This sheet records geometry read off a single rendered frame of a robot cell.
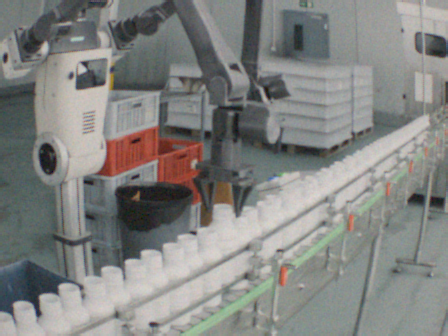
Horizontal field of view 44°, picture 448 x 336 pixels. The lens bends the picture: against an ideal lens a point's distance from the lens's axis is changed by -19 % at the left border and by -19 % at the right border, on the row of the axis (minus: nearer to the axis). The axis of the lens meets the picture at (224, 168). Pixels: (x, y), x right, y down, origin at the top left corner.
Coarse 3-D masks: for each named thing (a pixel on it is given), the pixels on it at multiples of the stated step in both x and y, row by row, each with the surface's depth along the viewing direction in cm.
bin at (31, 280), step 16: (0, 272) 143; (16, 272) 149; (32, 272) 153; (48, 272) 149; (0, 288) 143; (16, 288) 149; (32, 288) 155; (48, 288) 150; (80, 288) 143; (0, 304) 143; (32, 304) 156
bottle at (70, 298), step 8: (64, 288) 90; (72, 288) 91; (64, 296) 88; (72, 296) 88; (80, 296) 90; (64, 304) 88; (72, 304) 88; (80, 304) 89; (64, 312) 88; (72, 312) 88; (80, 312) 89; (88, 312) 91; (72, 320) 87; (80, 320) 88; (88, 320) 90; (72, 328) 88
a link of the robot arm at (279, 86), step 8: (264, 80) 190; (272, 80) 188; (280, 80) 187; (288, 80) 190; (256, 88) 188; (272, 88) 189; (280, 88) 187; (288, 88) 188; (272, 96) 190; (280, 96) 189; (288, 96) 189
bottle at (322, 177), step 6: (318, 174) 175; (324, 174) 176; (318, 180) 174; (324, 180) 174; (318, 186) 174; (324, 186) 174; (324, 192) 173; (330, 192) 175; (324, 204) 174; (324, 210) 174; (324, 216) 175; (324, 228) 176
